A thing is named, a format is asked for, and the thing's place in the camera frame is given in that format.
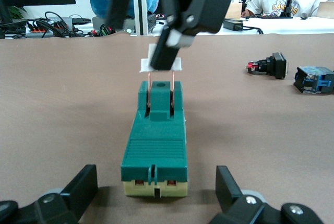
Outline green potted plant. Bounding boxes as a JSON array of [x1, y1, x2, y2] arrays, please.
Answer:
[[9, 6, 28, 21]]

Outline black device red display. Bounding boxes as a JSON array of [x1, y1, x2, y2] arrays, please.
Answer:
[[100, 25, 113, 37]]

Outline white desk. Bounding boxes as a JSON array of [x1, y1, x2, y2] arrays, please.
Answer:
[[153, 16, 334, 36]]

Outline green push button blue block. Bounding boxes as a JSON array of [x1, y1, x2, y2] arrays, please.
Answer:
[[293, 66, 334, 95]]

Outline green load switch white handle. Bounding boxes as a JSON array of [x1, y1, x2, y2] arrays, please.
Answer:
[[120, 43, 188, 198]]

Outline brown paper table mat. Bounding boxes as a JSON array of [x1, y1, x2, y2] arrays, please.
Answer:
[[0, 32, 334, 224]]

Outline black cable bundle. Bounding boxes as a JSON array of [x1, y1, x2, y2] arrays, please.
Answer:
[[0, 11, 92, 39]]

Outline grey electronics box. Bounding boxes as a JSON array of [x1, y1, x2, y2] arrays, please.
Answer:
[[92, 12, 157, 36]]

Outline white aluminium post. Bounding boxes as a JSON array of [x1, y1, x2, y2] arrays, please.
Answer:
[[129, 0, 155, 37]]

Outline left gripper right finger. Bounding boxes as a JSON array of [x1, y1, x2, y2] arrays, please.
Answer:
[[208, 166, 326, 224]]

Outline black power adapter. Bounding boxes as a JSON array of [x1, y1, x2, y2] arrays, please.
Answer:
[[223, 18, 245, 31]]

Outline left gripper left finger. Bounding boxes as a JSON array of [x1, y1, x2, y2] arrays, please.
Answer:
[[0, 164, 99, 224]]

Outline power strip red switches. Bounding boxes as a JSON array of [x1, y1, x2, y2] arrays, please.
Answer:
[[25, 20, 55, 39]]

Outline black square push button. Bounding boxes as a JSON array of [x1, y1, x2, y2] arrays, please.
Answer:
[[246, 52, 289, 80]]

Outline black adapter cable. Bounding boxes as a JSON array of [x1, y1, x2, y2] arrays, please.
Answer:
[[242, 25, 265, 35]]

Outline light wooden block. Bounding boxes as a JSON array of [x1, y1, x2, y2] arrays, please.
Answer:
[[224, 2, 247, 20]]

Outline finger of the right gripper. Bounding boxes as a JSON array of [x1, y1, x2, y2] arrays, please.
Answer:
[[105, 0, 131, 30]]

